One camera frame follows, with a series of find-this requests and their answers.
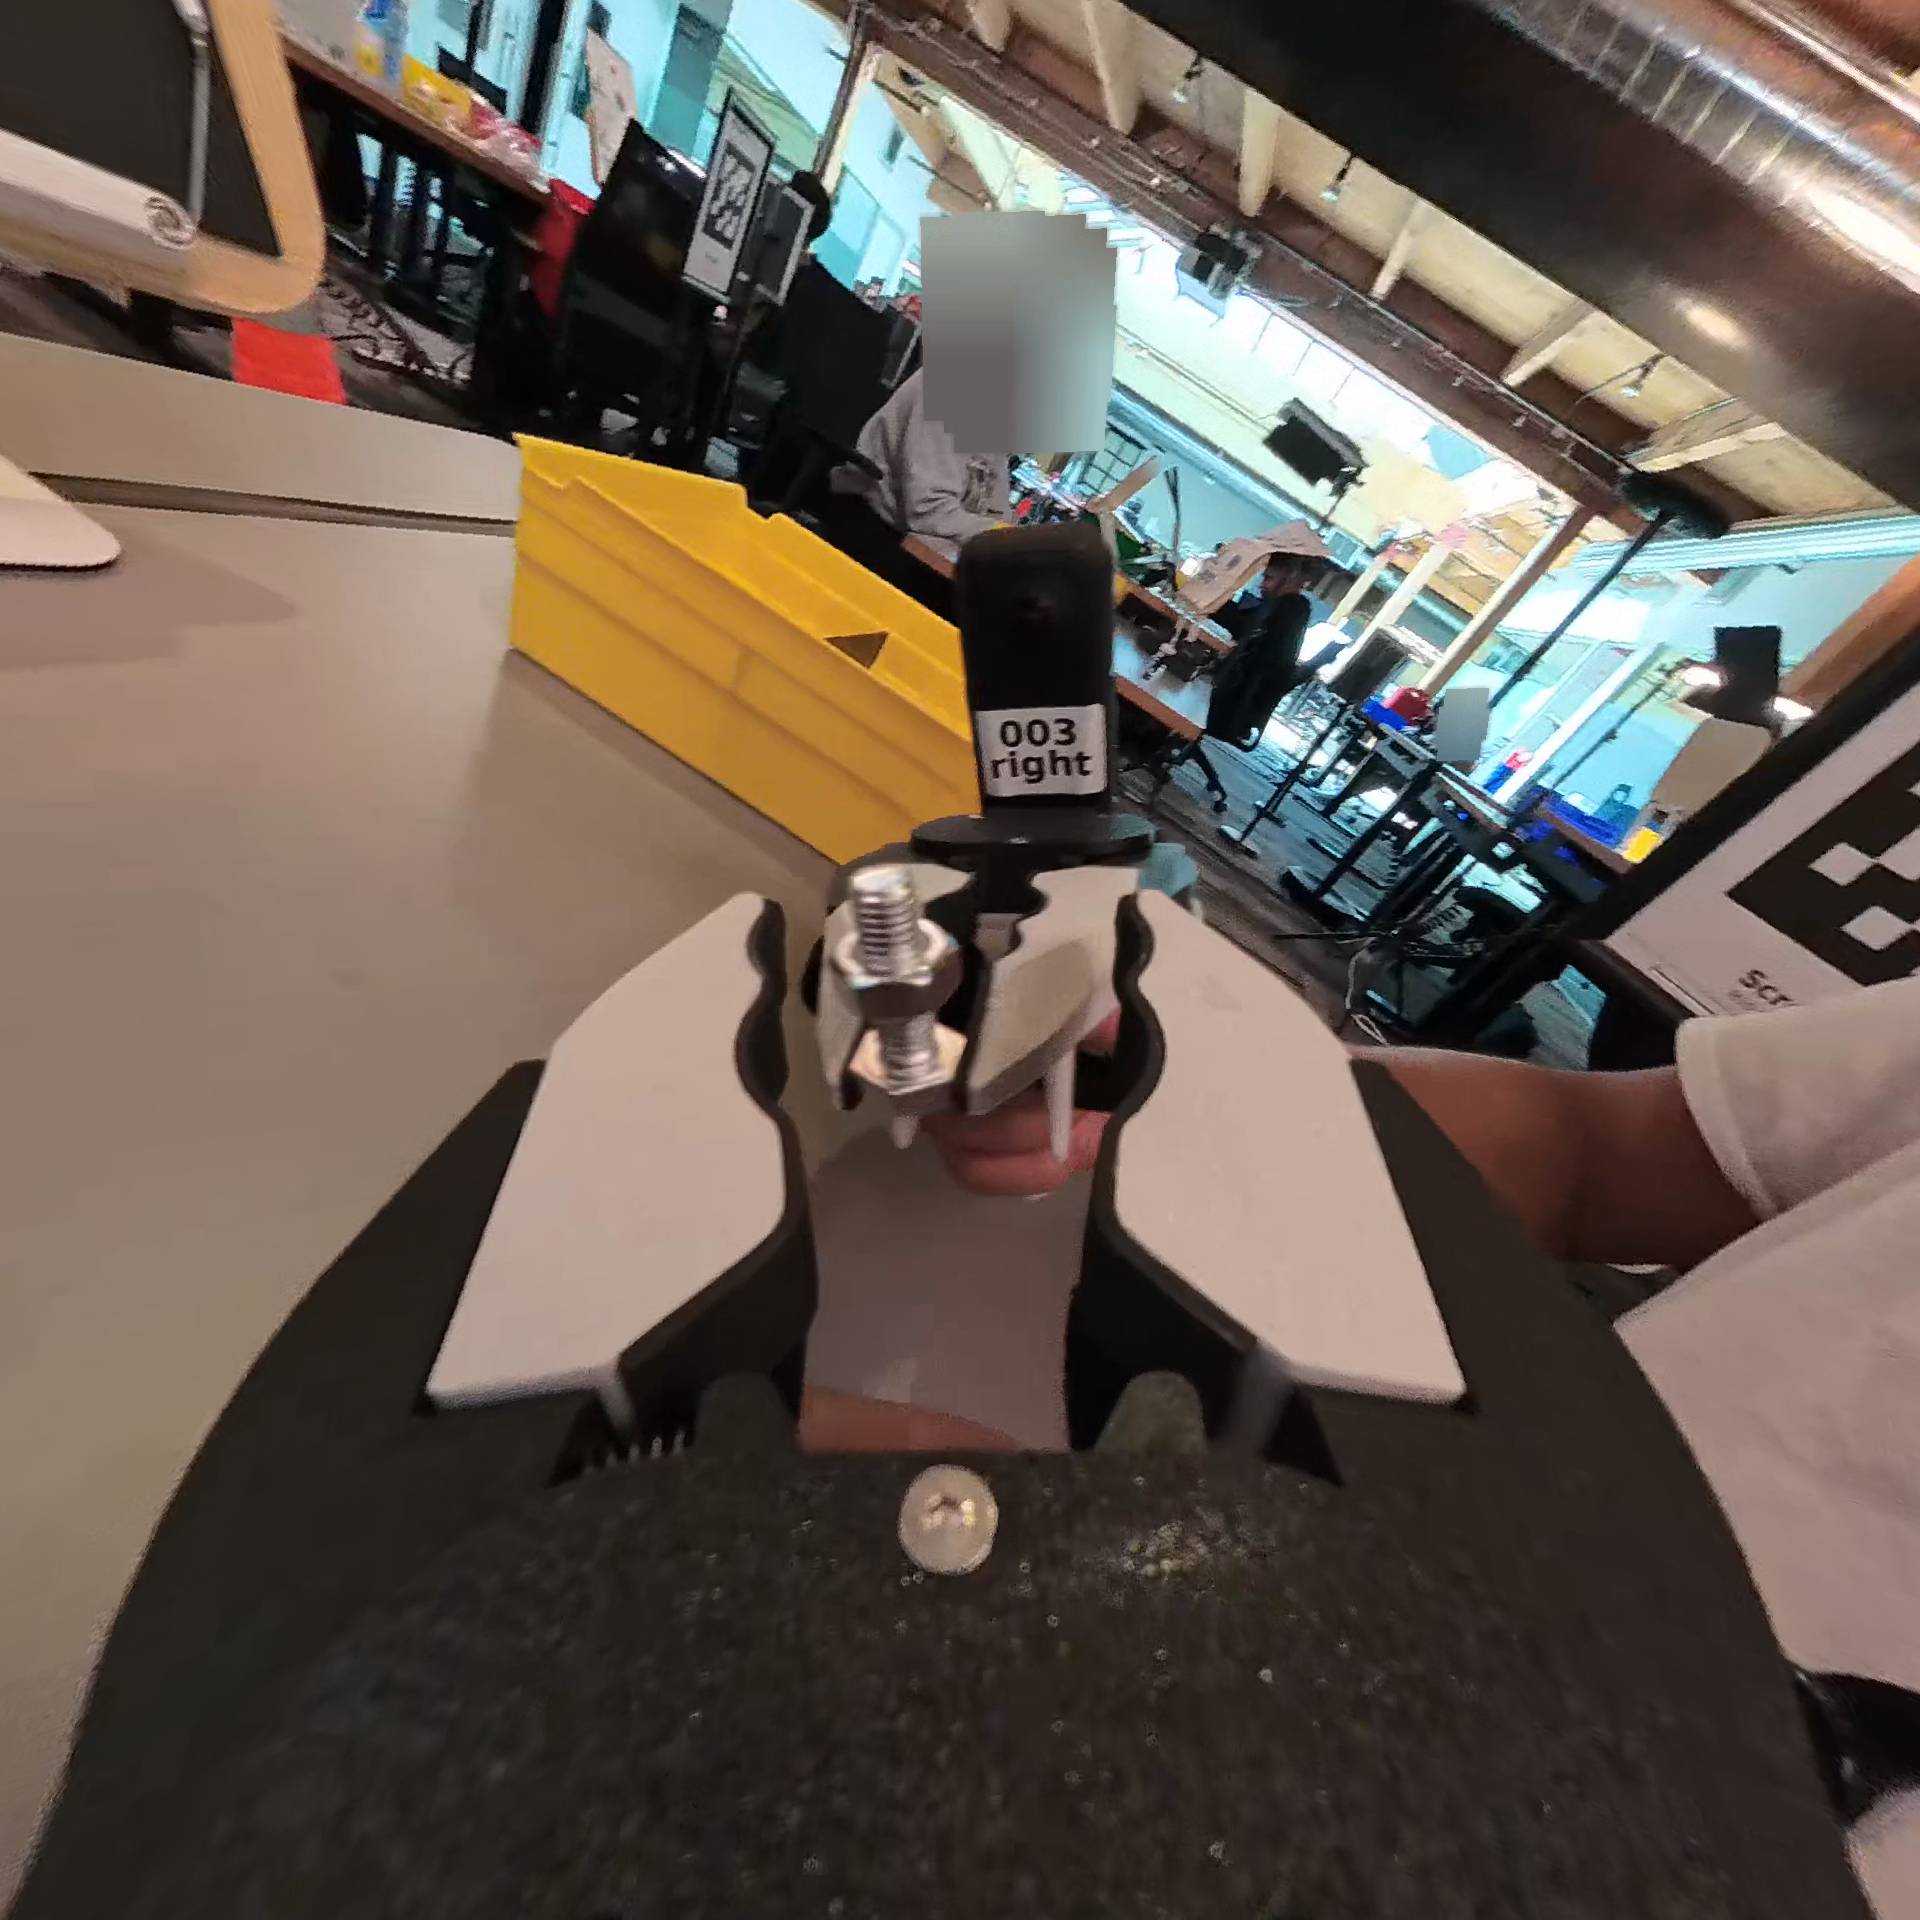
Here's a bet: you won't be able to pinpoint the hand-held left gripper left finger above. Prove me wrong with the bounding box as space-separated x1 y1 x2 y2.
424 891 819 1451

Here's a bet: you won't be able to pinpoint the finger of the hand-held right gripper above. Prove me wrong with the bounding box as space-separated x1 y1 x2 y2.
950 868 1127 1165
810 862 984 1155

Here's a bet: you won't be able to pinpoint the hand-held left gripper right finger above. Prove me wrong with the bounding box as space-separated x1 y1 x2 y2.
1066 891 1467 1456

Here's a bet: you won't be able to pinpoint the steel hex nut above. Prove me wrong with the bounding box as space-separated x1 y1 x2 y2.
816 927 960 1023

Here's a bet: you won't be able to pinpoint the steel hex bolt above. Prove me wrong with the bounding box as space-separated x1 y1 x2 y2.
841 870 960 1093

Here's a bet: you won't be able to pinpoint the yellow plastic bin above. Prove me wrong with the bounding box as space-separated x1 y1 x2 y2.
510 437 984 870

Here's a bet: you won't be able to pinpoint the person's right forearm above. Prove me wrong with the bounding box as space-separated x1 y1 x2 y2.
1358 1046 1726 1270

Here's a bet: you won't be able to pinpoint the grey desk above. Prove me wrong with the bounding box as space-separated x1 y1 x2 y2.
0 333 1335 1862

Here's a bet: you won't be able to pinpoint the person's right hand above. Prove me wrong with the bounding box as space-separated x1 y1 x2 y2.
930 1011 1127 1198

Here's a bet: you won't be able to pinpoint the black hanging projector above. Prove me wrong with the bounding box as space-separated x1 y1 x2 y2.
1263 397 1368 489

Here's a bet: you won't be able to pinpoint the framed right tag sign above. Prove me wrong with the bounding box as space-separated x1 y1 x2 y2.
1598 632 1920 1023

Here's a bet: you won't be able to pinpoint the tag sign on stand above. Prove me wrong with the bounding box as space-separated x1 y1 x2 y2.
680 91 779 310

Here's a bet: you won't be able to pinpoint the black office chair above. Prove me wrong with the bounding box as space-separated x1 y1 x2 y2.
563 119 707 437

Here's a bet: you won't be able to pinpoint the person's white shirt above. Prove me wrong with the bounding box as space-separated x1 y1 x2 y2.
1617 939 1920 1920

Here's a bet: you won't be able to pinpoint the orange traffic cone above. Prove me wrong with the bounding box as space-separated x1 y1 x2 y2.
233 314 351 408

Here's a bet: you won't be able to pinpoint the yellow boxes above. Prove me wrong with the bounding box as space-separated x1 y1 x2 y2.
395 53 505 131

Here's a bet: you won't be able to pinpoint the white monitor stand base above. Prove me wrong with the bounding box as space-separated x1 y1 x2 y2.
0 458 120 574

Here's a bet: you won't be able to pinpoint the silver ceiling duct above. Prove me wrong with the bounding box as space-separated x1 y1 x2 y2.
1553 0 1920 301

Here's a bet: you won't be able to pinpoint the white cable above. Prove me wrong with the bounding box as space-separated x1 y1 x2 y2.
171 0 210 211

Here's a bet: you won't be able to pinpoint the monitor with wooden frame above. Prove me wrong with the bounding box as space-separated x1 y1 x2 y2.
0 0 329 317

